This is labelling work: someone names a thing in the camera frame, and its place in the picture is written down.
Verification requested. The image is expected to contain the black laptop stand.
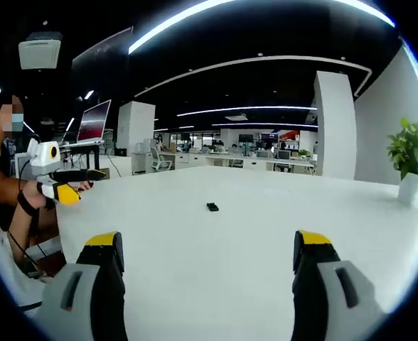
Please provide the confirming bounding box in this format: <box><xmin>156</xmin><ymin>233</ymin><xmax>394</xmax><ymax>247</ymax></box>
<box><xmin>65</xmin><ymin>141</ymin><xmax>106</xmax><ymax>172</ymax></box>

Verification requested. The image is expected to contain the person's left hand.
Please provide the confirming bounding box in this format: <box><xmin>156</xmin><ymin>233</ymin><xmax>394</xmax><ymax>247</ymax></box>
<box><xmin>19</xmin><ymin>180</ymin><xmax>58</xmax><ymax>211</ymax></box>

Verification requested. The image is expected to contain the open silver laptop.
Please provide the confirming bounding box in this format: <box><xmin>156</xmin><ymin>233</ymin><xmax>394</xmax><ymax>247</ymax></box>
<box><xmin>75</xmin><ymin>99</ymin><xmax>112</xmax><ymax>145</ymax></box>

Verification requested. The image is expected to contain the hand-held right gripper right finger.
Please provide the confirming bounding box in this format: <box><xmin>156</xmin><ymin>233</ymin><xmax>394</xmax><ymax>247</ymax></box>
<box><xmin>291</xmin><ymin>229</ymin><xmax>386</xmax><ymax>341</ymax></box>

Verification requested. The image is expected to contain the white office chair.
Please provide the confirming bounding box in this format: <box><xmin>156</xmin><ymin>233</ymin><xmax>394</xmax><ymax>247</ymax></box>
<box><xmin>149</xmin><ymin>146</ymin><xmax>175</xmax><ymax>172</ymax></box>

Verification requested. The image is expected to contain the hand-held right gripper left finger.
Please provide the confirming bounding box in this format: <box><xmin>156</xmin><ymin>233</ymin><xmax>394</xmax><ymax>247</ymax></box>
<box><xmin>41</xmin><ymin>231</ymin><xmax>129</xmax><ymax>341</ymax></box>

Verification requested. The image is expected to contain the row of white desks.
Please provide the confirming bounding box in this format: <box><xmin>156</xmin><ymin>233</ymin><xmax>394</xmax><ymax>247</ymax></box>
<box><xmin>175</xmin><ymin>152</ymin><xmax>317</xmax><ymax>175</ymax></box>

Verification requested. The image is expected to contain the green potted plant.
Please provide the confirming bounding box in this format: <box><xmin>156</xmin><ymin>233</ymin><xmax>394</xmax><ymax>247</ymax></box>
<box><xmin>386</xmin><ymin>118</ymin><xmax>418</xmax><ymax>185</ymax></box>

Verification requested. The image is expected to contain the white plant pot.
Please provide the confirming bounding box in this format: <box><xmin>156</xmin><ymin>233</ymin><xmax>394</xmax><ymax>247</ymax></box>
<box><xmin>397</xmin><ymin>172</ymin><xmax>418</xmax><ymax>205</ymax></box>

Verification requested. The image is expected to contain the white ceiling air conditioner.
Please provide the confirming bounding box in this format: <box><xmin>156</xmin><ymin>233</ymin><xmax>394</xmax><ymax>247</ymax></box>
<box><xmin>18</xmin><ymin>31</ymin><xmax>63</xmax><ymax>70</ymax></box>

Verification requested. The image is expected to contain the dark hanging ceiling panel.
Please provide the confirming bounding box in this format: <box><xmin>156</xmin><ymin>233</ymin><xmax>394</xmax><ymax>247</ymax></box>
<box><xmin>71</xmin><ymin>26</ymin><xmax>134</xmax><ymax>83</ymax></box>

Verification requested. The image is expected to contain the long ceiling light strip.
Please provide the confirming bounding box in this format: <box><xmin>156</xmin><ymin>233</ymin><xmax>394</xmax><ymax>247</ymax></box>
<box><xmin>128</xmin><ymin>0</ymin><xmax>397</xmax><ymax>56</ymax></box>

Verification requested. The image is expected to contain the black wrist strap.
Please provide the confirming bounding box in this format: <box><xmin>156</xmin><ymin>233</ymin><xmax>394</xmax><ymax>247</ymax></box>
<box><xmin>16</xmin><ymin>191</ymin><xmax>40</xmax><ymax>217</ymax></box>

